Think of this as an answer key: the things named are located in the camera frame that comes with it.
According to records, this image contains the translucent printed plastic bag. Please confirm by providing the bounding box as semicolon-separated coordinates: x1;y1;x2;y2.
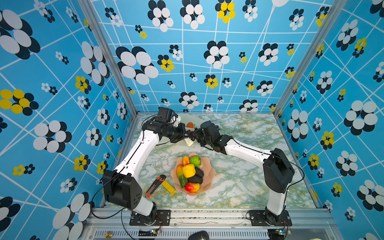
172;116;200;148

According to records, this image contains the dark purple grape bunch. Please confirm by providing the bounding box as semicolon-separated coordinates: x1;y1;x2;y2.
187;130;195;138

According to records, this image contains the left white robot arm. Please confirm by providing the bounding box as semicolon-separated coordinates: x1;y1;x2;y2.
102;107;188;222

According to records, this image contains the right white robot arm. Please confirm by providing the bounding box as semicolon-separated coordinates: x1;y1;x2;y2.
194;121;295;225

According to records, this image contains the green lime fruit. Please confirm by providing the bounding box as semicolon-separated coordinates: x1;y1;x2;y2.
190;156;202;168

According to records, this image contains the orange peach fruit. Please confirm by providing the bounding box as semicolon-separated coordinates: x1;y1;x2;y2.
182;156;190;166

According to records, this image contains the pink scalloped plate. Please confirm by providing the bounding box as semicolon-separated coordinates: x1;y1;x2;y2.
171;153;216;196

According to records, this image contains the yellow bell pepper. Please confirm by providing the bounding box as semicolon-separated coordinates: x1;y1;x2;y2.
182;164;196;179

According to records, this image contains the green orange papaya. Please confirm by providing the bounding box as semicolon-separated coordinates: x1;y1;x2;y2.
176;165;188;188

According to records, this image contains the red yellow mango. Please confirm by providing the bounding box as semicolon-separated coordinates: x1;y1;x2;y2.
185;183;201;193

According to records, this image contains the yellow rectangular block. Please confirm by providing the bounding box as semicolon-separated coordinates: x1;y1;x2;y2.
162;180;176;195

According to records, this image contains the red black utility knife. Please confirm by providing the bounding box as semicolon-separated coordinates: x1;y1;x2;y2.
145;175;166;199

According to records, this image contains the black round knob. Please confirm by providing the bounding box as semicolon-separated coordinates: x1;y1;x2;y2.
188;231;210;240

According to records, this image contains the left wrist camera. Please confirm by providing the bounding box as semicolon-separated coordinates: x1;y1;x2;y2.
155;107;182;127

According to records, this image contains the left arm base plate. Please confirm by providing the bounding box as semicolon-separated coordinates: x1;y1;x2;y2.
129;210;171;226

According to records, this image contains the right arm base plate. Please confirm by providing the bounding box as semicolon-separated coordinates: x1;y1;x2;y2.
246;209;293;227

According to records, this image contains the aluminium front rail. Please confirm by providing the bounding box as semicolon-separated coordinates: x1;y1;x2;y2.
81;208;343;240

